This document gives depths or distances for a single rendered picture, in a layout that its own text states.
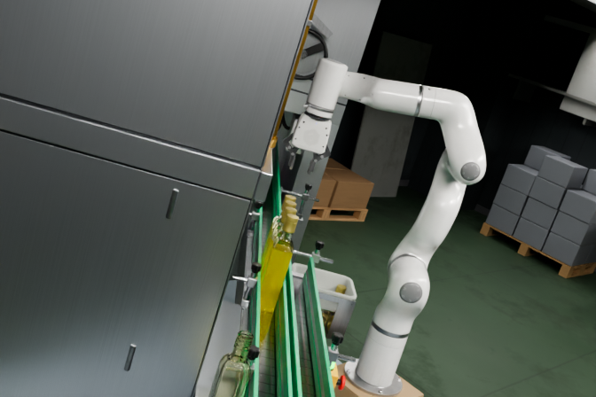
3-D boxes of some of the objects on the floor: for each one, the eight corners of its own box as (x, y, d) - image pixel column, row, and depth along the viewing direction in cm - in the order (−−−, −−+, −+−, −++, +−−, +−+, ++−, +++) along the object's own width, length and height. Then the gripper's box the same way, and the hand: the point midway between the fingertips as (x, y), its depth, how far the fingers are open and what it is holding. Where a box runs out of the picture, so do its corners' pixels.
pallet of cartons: (312, 188, 732) (324, 153, 722) (368, 221, 680) (381, 184, 670) (231, 187, 651) (243, 148, 642) (287, 224, 600) (301, 182, 590)
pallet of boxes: (592, 273, 749) (633, 182, 722) (566, 278, 699) (608, 181, 672) (509, 230, 815) (544, 145, 789) (479, 232, 765) (515, 142, 739)
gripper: (344, 118, 206) (325, 175, 211) (289, 101, 204) (271, 159, 209) (347, 123, 199) (327, 182, 203) (290, 105, 197) (271, 166, 202)
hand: (301, 165), depth 206 cm, fingers open, 5 cm apart
